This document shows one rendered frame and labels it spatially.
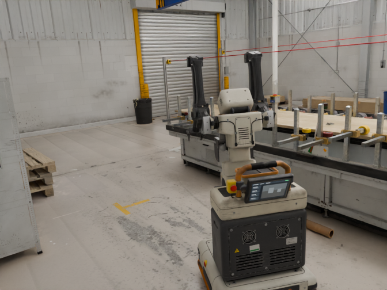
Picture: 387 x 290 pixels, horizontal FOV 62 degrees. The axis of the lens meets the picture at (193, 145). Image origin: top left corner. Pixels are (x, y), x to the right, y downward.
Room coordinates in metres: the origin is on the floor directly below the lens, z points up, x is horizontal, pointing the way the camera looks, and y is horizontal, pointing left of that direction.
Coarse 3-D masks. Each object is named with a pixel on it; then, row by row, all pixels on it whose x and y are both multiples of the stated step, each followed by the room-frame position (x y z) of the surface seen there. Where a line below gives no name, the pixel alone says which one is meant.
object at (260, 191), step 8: (272, 176) 1.64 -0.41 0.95; (280, 176) 1.64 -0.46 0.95; (288, 176) 1.65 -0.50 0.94; (240, 184) 1.67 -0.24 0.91; (248, 184) 1.61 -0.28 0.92; (256, 184) 1.62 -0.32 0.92; (264, 184) 1.63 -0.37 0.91; (272, 184) 1.65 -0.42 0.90; (280, 184) 1.66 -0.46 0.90; (288, 184) 1.67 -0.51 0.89; (248, 192) 1.63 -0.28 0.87; (256, 192) 1.65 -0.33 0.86; (264, 192) 1.66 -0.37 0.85; (272, 192) 1.67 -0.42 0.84; (280, 192) 1.69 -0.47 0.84; (288, 192) 1.70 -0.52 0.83; (248, 200) 1.67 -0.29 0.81; (256, 200) 1.68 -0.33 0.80; (264, 200) 1.69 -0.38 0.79
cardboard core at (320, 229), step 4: (308, 220) 2.76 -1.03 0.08; (308, 224) 2.72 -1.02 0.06; (312, 224) 2.70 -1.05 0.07; (316, 224) 2.68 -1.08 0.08; (320, 224) 2.68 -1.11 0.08; (308, 228) 2.73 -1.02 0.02; (312, 228) 2.68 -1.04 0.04; (316, 228) 2.65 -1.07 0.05; (320, 228) 2.63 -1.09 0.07; (324, 228) 2.61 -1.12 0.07; (328, 228) 2.59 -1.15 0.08; (320, 232) 2.62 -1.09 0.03; (324, 232) 2.59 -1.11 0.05; (328, 232) 2.56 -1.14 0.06; (332, 232) 2.60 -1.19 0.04; (328, 236) 2.56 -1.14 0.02
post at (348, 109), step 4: (348, 108) 2.57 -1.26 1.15; (348, 112) 2.57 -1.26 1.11; (348, 116) 2.57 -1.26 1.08; (348, 120) 2.57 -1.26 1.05; (348, 124) 2.57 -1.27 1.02; (344, 128) 2.59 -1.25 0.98; (348, 128) 2.57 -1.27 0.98; (344, 140) 2.59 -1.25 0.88; (348, 140) 2.57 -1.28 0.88; (344, 144) 2.59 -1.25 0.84; (348, 144) 2.57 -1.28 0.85; (344, 148) 2.58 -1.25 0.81; (348, 148) 2.58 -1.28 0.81; (344, 152) 2.58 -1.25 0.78; (348, 152) 2.58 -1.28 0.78; (344, 156) 2.58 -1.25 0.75; (348, 156) 2.58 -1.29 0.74
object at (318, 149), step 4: (308, 148) 2.86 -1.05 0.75; (316, 148) 2.79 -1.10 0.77; (320, 148) 2.76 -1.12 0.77; (304, 152) 2.89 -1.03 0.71; (308, 152) 2.86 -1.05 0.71; (312, 152) 2.82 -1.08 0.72; (316, 152) 2.79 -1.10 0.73; (320, 152) 2.76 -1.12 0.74; (324, 152) 2.73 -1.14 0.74; (320, 156) 2.76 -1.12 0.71; (324, 156) 2.72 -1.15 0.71
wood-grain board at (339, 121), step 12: (192, 108) 5.10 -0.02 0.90; (216, 108) 4.93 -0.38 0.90; (288, 120) 3.54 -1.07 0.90; (300, 120) 3.50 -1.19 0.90; (312, 120) 3.45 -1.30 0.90; (324, 120) 3.41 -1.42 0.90; (336, 120) 3.37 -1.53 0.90; (360, 120) 3.29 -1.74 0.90; (372, 120) 3.25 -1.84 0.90; (384, 120) 3.21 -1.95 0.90; (336, 132) 2.82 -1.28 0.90; (372, 132) 2.72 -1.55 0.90; (384, 132) 2.69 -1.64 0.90
